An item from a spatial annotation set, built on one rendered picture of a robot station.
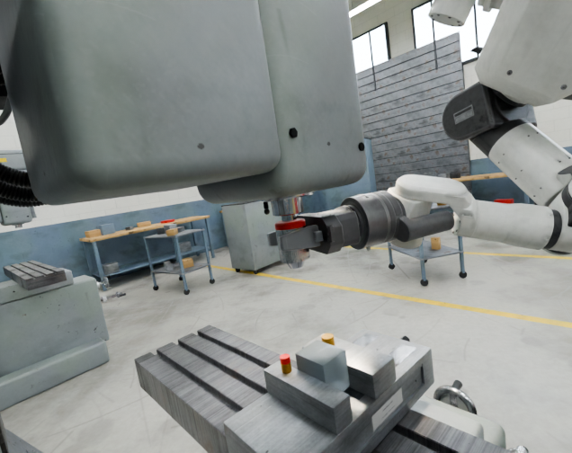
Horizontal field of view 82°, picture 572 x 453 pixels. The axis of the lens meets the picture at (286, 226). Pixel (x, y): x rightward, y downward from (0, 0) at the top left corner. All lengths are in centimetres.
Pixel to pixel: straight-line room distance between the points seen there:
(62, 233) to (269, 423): 654
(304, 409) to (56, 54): 48
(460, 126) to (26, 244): 662
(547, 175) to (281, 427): 59
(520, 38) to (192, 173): 54
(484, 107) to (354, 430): 61
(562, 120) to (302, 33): 756
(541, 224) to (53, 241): 676
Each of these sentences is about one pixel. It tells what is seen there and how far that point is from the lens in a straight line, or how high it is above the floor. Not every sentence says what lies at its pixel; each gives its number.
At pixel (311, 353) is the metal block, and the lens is 55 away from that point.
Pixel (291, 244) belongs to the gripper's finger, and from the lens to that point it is 47.
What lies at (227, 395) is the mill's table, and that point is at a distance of 75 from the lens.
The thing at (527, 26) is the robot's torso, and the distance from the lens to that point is 67.
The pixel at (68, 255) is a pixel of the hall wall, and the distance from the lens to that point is 697.
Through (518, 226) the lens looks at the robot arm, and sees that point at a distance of 63.
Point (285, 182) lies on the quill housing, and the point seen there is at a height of 133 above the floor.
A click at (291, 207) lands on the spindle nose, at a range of 48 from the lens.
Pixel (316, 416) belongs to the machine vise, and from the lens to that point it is 52.
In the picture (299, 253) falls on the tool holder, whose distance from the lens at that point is 49.
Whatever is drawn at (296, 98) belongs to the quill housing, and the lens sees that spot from 40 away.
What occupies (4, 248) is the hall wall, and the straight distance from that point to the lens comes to 687.
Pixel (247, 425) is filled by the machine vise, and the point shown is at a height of 100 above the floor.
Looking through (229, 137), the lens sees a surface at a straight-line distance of 30.
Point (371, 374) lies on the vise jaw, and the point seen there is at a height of 104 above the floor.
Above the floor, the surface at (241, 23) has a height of 147.
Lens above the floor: 133
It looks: 8 degrees down
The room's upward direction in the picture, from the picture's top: 9 degrees counter-clockwise
